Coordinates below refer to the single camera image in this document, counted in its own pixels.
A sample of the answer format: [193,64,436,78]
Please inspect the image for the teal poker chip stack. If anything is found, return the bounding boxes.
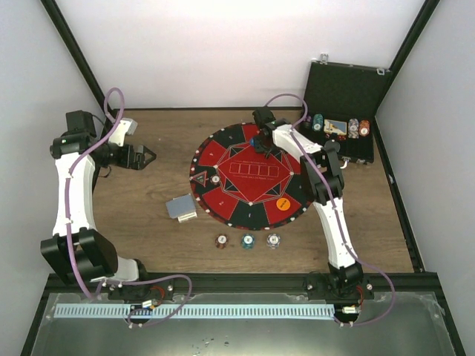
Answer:
[240,234,255,249]

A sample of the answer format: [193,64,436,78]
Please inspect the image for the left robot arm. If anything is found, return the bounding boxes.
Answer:
[40,111,157,300]

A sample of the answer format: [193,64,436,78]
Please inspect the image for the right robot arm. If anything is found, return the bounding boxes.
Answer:
[252,107,363,299]

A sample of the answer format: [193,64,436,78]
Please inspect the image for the card box in case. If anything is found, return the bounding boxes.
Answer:
[324,119,347,136]

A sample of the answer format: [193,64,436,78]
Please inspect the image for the black poker chip case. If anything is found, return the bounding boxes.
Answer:
[298,60,392,164]

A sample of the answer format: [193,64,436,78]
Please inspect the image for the teal chips in case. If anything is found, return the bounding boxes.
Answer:
[312,113,324,132]

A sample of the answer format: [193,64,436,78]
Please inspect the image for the black round button in case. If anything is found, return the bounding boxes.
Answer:
[324,140,340,153]

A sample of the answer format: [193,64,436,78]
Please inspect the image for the red poker chip stack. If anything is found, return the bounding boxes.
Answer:
[214,234,229,249]

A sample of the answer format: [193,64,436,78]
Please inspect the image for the grey chips in case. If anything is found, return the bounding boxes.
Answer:
[347,119,359,139]

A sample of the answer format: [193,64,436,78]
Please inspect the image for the orange chips in case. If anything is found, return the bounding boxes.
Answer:
[358,119,370,137]

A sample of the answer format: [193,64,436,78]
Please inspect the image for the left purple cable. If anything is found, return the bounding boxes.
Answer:
[65,88,194,330]

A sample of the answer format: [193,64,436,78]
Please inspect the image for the round red black poker mat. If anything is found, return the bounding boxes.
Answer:
[189,123,312,231]

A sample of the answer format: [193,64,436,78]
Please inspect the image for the light blue slotted rail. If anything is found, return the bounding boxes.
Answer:
[53,303,335,320]

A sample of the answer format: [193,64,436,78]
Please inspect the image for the orange round blind button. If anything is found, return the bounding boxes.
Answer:
[276,197,291,211]

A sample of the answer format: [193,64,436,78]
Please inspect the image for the white card deck box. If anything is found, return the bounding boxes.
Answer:
[177,211,197,223]

